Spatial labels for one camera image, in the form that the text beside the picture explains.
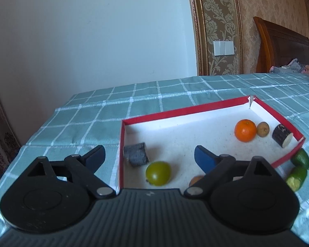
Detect orange tangerine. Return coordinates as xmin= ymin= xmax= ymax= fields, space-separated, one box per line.
xmin=234 ymin=119 xmax=257 ymax=143

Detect green tomato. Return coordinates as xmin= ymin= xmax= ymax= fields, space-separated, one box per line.
xmin=146 ymin=161 xmax=172 ymax=186

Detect red cardboard box lid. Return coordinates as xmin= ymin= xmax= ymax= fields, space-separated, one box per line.
xmin=120 ymin=95 xmax=305 ymax=191

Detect brown longan fruit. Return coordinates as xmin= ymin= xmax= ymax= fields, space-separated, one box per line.
xmin=257 ymin=122 xmax=270 ymax=138

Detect green cucumber piece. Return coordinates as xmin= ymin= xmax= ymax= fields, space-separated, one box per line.
xmin=290 ymin=148 xmax=309 ymax=170
xmin=286 ymin=166 xmax=308 ymax=192

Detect gold framed wallpaper panel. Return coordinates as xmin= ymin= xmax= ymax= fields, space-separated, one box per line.
xmin=189 ymin=0 xmax=244 ymax=76

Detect pink grey clothes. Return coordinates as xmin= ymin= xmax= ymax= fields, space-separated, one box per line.
xmin=269 ymin=59 xmax=309 ymax=75

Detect wooden headboard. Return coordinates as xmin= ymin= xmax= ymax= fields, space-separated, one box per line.
xmin=253 ymin=17 xmax=309 ymax=73

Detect white wall switch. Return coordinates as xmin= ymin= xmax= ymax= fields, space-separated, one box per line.
xmin=213 ymin=41 xmax=235 ymax=56

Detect green plaid tablecloth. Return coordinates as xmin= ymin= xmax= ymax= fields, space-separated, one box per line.
xmin=0 ymin=73 xmax=309 ymax=242

